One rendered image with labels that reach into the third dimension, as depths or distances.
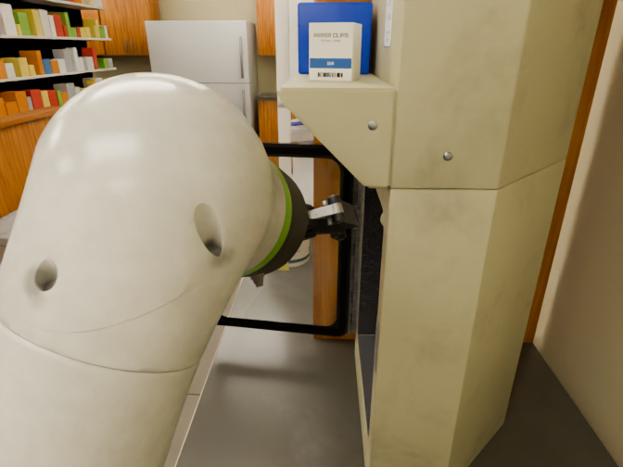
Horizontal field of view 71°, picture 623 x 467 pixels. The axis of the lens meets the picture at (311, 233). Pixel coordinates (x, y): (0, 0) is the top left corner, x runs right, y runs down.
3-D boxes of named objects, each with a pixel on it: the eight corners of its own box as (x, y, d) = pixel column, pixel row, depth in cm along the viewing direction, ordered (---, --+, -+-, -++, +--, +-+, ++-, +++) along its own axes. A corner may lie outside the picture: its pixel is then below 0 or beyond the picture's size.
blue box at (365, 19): (363, 70, 70) (366, 7, 66) (369, 74, 60) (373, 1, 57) (301, 70, 70) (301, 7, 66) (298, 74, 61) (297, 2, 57)
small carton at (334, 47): (360, 78, 53) (362, 24, 51) (351, 82, 49) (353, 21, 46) (320, 78, 54) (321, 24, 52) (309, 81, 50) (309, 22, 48)
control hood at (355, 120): (364, 132, 75) (368, 69, 71) (390, 189, 45) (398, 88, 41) (298, 132, 75) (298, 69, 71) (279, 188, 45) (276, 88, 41)
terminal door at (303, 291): (347, 337, 90) (355, 145, 74) (207, 323, 95) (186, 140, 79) (348, 335, 91) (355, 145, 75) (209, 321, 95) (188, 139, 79)
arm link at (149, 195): (273, 75, 15) (27, -12, 17) (130, 409, 15) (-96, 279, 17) (331, 166, 29) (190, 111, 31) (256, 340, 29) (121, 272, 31)
